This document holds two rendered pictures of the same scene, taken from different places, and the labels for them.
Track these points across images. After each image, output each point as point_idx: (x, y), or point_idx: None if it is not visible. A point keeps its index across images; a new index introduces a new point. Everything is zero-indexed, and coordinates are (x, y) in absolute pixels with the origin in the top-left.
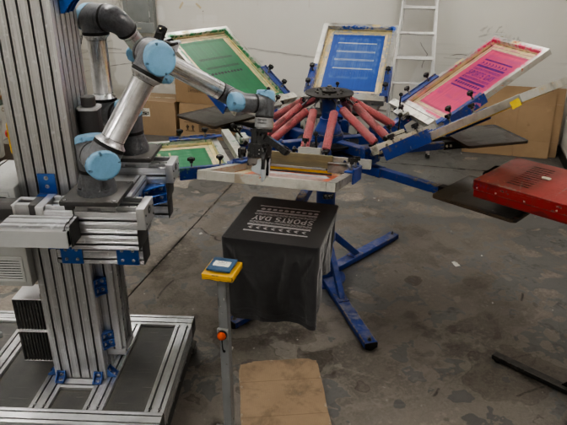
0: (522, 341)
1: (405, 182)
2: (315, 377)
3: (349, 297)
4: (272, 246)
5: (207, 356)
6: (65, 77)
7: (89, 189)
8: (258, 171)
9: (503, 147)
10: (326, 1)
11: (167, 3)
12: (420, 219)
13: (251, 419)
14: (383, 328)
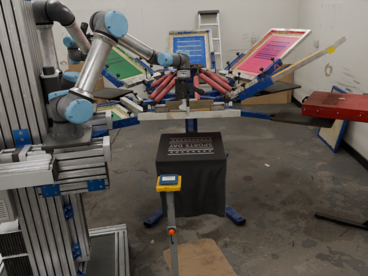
0: (325, 202)
1: (247, 115)
2: (216, 249)
3: None
4: (193, 162)
5: (138, 249)
6: (31, 50)
7: (64, 134)
8: (184, 108)
9: (263, 99)
10: (153, 25)
11: (53, 34)
12: (235, 143)
13: None
14: (243, 210)
